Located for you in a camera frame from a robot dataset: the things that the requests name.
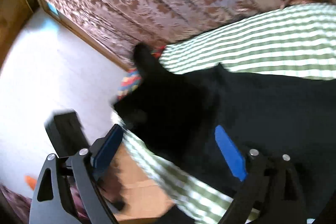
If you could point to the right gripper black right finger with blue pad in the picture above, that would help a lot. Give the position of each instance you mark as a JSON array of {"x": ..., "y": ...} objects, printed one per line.
[{"x": 271, "y": 180}]

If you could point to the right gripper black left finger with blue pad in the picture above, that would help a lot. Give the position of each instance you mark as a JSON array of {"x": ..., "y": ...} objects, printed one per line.
[{"x": 52, "y": 200}]

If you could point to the black pants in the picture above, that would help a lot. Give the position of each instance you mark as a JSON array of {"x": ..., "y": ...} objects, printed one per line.
[{"x": 177, "y": 117}]

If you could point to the maroon sleeve forearm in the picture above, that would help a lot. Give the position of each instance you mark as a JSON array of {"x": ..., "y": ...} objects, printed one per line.
[{"x": 19, "y": 206}]

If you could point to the colourful patchwork cloth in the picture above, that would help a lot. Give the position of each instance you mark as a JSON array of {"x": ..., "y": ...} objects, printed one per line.
[{"x": 133, "y": 78}]

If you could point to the green white checkered bedsheet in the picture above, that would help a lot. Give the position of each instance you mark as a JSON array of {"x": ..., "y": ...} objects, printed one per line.
[{"x": 294, "y": 41}]

